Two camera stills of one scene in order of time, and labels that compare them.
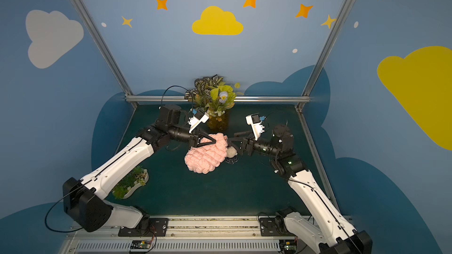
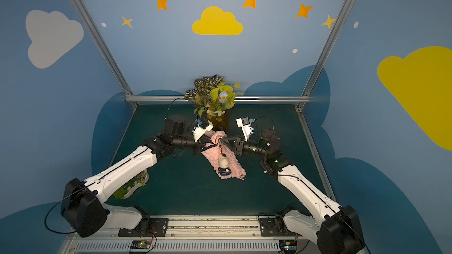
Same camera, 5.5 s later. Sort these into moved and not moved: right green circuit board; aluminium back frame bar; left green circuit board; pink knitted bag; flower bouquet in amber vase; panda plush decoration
Moved: pink knitted bag; panda plush decoration
Not moved: flower bouquet in amber vase; aluminium back frame bar; left green circuit board; right green circuit board
